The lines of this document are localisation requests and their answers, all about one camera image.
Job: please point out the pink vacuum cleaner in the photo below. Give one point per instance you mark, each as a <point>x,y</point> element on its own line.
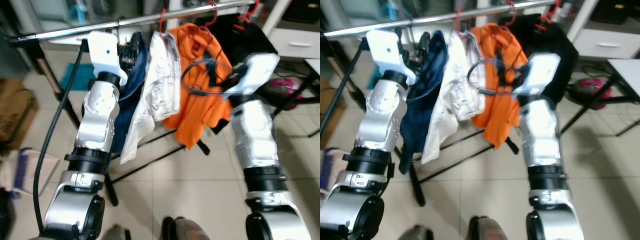
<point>592,90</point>
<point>282,85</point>

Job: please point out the black garment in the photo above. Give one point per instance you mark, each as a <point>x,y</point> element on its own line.
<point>560,50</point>
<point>250,40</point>

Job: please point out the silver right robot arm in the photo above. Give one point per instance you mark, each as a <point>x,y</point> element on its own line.
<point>255,135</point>
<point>540,130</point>

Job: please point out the grey robot leg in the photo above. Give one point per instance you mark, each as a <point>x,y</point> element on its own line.
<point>116,234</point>
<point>417,234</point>
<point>185,230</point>
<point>487,230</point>

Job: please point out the white drawer cabinet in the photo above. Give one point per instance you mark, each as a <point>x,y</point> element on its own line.
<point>605,45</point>
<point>295,45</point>

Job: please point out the red hanger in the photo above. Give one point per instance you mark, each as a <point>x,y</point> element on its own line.
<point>514,14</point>
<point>216,14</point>
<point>457,22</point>
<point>547,17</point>
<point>248,17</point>
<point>161,24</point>

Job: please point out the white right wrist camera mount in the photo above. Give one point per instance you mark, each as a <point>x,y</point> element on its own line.
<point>257,70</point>
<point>542,70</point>

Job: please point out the off-white pocketed garment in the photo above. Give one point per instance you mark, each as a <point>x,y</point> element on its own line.
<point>160,85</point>
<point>457,100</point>

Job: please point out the black clothes rack silver rail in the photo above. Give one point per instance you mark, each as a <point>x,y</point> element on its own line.
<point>380,27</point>
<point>75,29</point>

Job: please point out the grey left robot leg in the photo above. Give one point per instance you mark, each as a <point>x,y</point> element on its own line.
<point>116,234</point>
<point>417,234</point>

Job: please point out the orange shirt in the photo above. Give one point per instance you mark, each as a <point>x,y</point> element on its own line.
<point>195,120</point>
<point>495,120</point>

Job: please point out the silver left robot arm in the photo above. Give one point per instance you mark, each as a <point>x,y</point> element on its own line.
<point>97,115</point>
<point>380,120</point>

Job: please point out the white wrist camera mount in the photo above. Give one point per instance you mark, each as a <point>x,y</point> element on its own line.
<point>542,70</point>
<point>105,50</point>
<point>257,70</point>
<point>387,50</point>

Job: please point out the navy blue garment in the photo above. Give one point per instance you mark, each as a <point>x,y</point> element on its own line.
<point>131,85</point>
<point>420,110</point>

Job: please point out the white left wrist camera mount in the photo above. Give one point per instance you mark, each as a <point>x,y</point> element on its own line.
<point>105,50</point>
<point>387,50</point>

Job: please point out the grey right robot leg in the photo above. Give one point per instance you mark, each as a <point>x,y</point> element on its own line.
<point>185,230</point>
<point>487,230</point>

